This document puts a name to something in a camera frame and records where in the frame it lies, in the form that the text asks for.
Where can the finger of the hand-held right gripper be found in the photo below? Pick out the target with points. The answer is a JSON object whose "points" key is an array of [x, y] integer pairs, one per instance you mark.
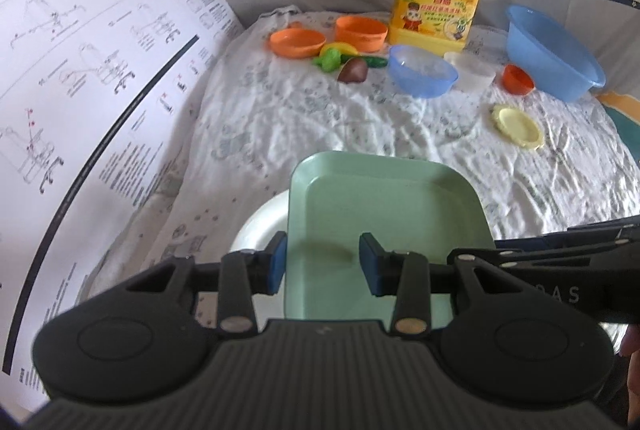
{"points": [[610, 227], [550, 252]]}

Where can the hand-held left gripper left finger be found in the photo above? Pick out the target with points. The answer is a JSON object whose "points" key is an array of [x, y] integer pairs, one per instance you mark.
{"points": [[277, 262]]}

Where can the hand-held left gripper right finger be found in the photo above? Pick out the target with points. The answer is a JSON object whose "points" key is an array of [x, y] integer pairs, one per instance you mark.
{"points": [[369, 266]]}

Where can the white round plate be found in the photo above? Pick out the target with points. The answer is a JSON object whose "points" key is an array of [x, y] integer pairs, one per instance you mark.
{"points": [[260, 225]]}

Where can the green square plate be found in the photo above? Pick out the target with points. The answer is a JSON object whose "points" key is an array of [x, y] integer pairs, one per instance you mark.
{"points": [[390, 210]]}

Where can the yellow flower-shaped plate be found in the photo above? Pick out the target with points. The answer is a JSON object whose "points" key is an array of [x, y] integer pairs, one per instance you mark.
{"points": [[520, 125]]}

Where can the small red-orange bowl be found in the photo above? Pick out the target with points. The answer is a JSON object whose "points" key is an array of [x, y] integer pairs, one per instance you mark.
{"points": [[517, 79]]}

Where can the clear plastic bowl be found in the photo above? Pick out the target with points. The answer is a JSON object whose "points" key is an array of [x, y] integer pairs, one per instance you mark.
{"points": [[475, 73]]}

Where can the small blue bowl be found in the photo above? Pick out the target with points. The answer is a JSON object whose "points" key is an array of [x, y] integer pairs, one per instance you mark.
{"points": [[420, 75]]}

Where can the white printed cloth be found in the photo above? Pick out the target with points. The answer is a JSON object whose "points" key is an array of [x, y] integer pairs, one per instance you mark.
{"points": [[300, 120]]}

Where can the large blue basin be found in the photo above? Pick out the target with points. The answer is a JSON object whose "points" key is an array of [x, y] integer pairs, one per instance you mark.
{"points": [[550, 50]]}

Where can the brown toy vegetable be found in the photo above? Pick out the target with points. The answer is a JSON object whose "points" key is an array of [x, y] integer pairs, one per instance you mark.
{"points": [[352, 71]]}

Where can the toy cucumber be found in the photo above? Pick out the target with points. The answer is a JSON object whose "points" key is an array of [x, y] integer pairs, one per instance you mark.
{"points": [[375, 61]]}

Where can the green toy vegetable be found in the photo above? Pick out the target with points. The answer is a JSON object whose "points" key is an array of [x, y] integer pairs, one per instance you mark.
{"points": [[330, 59]]}

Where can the orange plate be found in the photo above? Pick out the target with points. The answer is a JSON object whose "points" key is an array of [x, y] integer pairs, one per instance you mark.
{"points": [[295, 43]]}

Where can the toy banana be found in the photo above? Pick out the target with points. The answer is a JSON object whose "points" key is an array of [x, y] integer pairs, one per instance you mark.
{"points": [[345, 47]]}

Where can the orange bowl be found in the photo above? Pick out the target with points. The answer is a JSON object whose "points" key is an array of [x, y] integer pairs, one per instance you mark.
{"points": [[360, 35]]}

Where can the white instruction sheet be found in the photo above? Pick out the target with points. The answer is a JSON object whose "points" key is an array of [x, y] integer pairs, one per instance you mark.
{"points": [[75, 60]]}

